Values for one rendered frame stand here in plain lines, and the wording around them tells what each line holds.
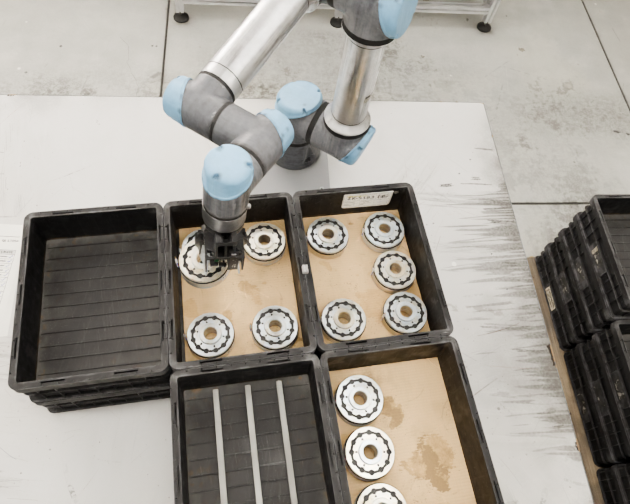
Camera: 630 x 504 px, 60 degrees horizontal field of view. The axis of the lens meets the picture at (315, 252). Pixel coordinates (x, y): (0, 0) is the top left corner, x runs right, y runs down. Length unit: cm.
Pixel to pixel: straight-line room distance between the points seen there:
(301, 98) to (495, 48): 205
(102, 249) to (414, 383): 79
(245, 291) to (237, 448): 35
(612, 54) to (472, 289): 233
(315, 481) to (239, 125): 71
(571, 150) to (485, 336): 167
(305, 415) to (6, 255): 88
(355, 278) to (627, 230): 114
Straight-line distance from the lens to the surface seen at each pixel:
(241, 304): 128
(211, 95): 95
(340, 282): 132
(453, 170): 174
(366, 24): 112
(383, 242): 136
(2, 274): 159
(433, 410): 127
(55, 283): 138
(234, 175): 82
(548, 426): 151
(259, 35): 102
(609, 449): 209
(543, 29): 359
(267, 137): 90
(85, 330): 132
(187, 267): 114
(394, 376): 126
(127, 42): 310
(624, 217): 220
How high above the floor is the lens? 201
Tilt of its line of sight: 61 degrees down
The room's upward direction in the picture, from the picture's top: 11 degrees clockwise
